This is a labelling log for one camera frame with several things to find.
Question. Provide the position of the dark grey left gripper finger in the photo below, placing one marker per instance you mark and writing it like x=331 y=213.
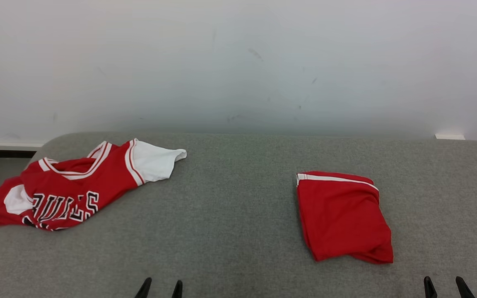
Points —
x=143 y=289
x=177 y=290

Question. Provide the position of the red Bulls jersey white sleeves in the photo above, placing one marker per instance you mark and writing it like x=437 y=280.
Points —
x=106 y=174

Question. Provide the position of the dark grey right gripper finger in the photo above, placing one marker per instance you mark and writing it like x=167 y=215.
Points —
x=430 y=289
x=464 y=290

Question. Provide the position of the small white wall block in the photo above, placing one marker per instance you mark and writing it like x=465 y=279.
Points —
x=449 y=136

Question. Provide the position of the white baseboard ledge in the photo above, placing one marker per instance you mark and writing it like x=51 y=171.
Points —
x=6 y=145

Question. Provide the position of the red shorts with white stripe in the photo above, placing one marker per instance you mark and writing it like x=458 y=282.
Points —
x=342 y=215

